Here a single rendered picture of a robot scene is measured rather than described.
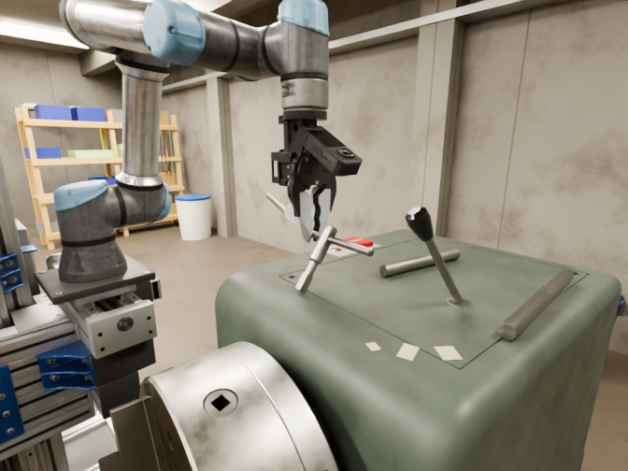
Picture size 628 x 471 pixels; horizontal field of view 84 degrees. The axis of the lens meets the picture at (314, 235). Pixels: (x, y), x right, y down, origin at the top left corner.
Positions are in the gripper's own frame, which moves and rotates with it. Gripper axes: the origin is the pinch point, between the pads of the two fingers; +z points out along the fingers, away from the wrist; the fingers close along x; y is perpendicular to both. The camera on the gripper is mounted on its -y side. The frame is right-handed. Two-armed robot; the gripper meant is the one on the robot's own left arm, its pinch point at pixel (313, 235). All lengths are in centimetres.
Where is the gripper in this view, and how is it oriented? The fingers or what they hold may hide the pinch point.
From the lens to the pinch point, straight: 59.3
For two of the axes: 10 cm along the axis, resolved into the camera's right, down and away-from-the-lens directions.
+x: -7.8, 1.6, -6.1
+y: -6.3, -1.9, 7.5
